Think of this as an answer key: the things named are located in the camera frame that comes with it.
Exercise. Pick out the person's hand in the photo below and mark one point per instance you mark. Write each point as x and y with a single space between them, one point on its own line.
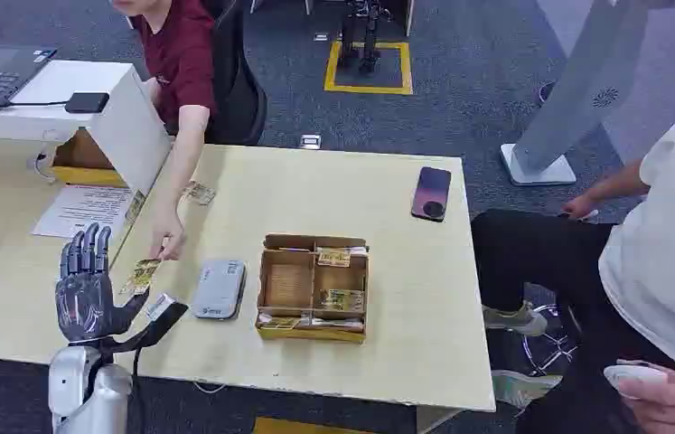
166 230
578 206
672 410

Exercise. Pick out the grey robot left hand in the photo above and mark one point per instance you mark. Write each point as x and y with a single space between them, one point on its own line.
82 305

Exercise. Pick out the white handheld controller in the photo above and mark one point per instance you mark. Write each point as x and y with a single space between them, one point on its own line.
633 374

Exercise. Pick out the printed yellow-green card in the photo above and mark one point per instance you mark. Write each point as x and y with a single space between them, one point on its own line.
139 277

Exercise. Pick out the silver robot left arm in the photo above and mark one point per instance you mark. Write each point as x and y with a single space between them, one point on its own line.
94 395

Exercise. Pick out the grey card reader device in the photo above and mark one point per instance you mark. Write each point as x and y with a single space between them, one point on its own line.
219 289

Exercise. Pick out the white printed paper sheet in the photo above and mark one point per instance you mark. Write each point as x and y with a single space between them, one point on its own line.
82 209

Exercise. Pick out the person in white shirt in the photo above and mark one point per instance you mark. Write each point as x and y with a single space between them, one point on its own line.
660 257

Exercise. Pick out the brown cardboard box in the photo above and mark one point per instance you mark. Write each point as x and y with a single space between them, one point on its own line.
79 162

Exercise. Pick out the white slanted stand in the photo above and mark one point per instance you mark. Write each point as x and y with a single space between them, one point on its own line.
127 126

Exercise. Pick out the white kiosk stand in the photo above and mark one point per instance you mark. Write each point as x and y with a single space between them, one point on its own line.
576 90

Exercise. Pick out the grey sneaker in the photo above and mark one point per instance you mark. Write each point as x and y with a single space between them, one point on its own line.
516 320
519 386

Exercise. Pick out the chair base with castors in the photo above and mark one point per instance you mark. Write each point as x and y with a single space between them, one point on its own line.
549 353

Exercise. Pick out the wooden card box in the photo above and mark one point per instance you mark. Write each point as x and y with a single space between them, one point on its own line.
289 287

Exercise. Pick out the stack of flat cards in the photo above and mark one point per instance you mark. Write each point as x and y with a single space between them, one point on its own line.
280 322

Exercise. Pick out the dark smartphone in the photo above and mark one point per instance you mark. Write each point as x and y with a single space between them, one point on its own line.
431 193

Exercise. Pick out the black power bank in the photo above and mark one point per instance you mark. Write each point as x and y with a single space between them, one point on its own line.
87 102

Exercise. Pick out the metal floor socket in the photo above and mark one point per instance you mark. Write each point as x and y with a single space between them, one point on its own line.
310 141

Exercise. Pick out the printed card with pale border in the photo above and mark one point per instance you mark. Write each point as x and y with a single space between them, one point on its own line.
333 257

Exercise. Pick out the person in red shirt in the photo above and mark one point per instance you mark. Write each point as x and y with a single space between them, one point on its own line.
181 60

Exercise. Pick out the yellow floor tape square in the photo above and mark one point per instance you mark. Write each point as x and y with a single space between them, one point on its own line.
330 75

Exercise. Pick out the black robot legs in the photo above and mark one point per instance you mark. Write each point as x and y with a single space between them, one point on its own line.
364 33

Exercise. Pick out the left wrist camera on black mount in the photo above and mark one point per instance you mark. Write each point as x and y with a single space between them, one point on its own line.
160 306

